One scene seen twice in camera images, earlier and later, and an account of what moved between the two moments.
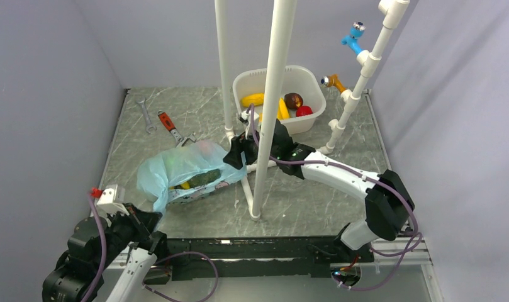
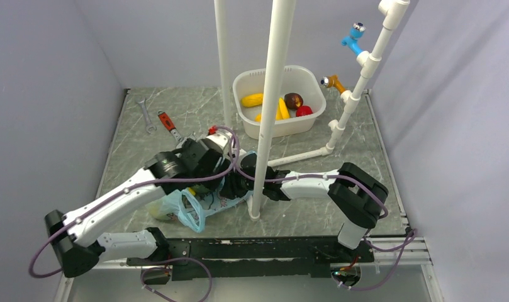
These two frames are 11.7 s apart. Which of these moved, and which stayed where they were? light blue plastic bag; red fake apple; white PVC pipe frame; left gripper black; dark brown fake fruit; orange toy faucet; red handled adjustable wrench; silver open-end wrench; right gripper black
Moved: light blue plastic bag; right gripper black; left gripper black
Stayed: dark brown fake fruit; red handled adjustable wrench; orange toy faucet; silver open-end wrench; white PVC pipe frame; red fake apple
